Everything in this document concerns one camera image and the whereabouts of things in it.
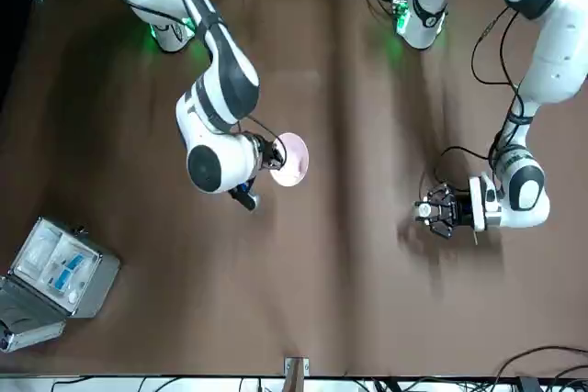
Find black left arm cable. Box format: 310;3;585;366
418;6;534;209

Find clear plastic packet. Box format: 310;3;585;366
18;225;62;276

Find small white vitamin bottle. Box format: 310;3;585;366
413;200;435;223

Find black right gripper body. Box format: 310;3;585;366
251;133;277;171

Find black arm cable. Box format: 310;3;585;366
109;0;286;148
418;6;534;209

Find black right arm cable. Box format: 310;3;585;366
109;0;286;148

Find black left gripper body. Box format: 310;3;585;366
447;193;475;230

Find blue white medicine sachet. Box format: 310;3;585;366
49;266;71;288
65;252;87;273

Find open aluminium case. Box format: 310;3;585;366
0;216;122;354

